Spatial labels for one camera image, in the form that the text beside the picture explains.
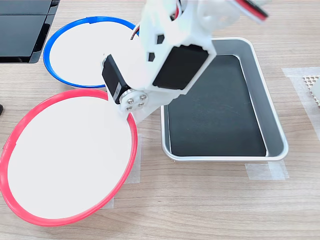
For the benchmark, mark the red-rimmed round white plate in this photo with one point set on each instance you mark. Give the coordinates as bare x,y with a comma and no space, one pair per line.
70,155

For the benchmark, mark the blue-rimmed round white plate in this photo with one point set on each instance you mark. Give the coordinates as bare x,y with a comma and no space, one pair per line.
75,50

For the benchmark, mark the translucent tape strip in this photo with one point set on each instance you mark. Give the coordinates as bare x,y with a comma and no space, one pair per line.
265,171
110,203
137,162

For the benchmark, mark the black mat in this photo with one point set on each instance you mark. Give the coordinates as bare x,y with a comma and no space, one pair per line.
212,120

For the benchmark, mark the black flat case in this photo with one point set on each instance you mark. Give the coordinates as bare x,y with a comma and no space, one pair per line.
17,35
25,6

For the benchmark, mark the small black object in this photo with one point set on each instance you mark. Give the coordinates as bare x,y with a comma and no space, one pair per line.
1,110

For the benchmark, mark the steel tray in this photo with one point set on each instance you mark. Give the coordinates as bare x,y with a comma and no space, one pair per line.
272,112

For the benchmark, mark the pale perforated base plate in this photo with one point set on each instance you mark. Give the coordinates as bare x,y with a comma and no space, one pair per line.
308,79

